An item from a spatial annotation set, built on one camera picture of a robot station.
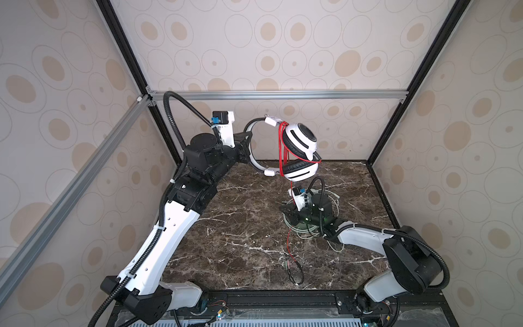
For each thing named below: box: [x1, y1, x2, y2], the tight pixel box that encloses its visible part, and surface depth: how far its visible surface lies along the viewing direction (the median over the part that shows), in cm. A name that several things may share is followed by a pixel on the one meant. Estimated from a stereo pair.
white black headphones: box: [243, 116, 322, 182], surface depth 52 cm
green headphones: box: [299, 192, 338, 233], surface depth 68 cm
